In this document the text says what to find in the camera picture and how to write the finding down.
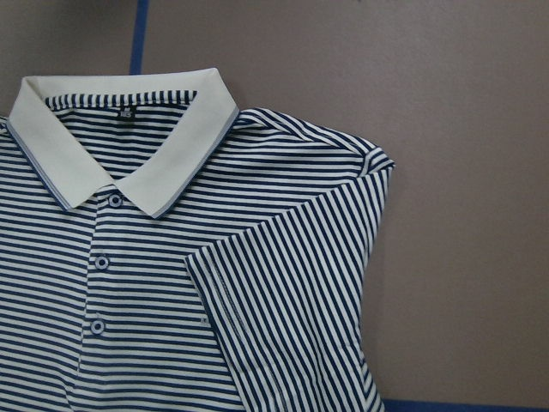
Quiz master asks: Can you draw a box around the striped polo shirt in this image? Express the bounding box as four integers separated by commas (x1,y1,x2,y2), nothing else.
1,69,394,411

